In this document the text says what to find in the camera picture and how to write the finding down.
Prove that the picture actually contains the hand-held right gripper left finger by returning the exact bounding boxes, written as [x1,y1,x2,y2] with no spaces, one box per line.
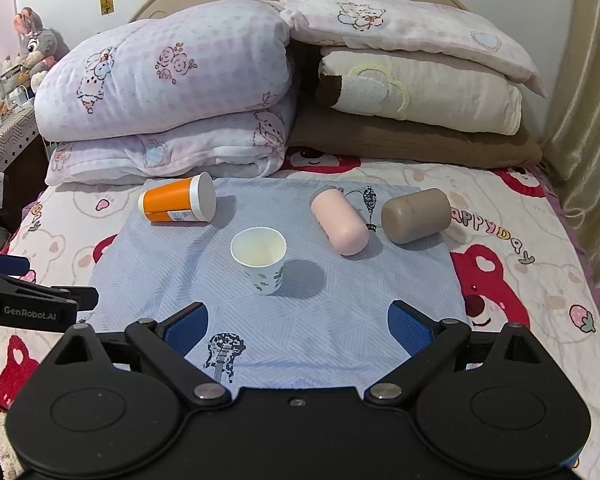
[55,302,233,408]

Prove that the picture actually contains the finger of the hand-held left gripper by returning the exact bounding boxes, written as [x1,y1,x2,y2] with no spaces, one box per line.
[0,270,100,312]
[0,253,31,277]

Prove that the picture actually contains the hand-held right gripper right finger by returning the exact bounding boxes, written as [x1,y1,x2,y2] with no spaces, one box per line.
[364,300,546,407]

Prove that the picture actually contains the brown cup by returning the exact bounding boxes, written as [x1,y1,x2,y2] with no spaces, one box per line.
[381,188,452,245]

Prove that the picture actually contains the pink cup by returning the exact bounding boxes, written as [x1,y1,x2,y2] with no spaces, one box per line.
[310,187,371,257]

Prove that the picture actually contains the orange bottle white cap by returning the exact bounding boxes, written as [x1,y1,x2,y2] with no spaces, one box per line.
[137,171,217,223]

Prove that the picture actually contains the white paper cup green print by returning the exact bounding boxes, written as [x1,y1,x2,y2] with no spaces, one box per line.
[230,227,287,296]

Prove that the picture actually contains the light blue printed cloth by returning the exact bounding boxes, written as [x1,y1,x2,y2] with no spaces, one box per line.
[87,177,468,391]

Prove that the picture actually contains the nightstand with patterned cloth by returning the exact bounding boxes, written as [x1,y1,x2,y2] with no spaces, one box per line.
[0,105,45,211]

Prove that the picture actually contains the clutter of small bottles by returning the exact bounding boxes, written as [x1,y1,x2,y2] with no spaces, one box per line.
[0,52,37,128]

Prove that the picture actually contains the brown pillow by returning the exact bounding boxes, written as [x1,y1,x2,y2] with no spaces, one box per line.
[285,107,543,168]

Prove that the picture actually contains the grey plush rabbit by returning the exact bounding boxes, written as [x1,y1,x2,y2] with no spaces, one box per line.
[19,27,60,78]

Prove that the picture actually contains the cream folded blanket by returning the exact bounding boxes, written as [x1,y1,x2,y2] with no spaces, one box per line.
[316,50,524,136]

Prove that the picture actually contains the folded pink checked quilt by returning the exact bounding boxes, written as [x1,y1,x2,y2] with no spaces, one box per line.
[34,0,298,186]

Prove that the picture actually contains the beige curtain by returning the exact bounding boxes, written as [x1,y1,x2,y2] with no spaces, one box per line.
[540,0,600,306]

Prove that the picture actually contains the pink checked pillow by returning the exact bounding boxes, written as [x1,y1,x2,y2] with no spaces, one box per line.
[279,0,548,98]

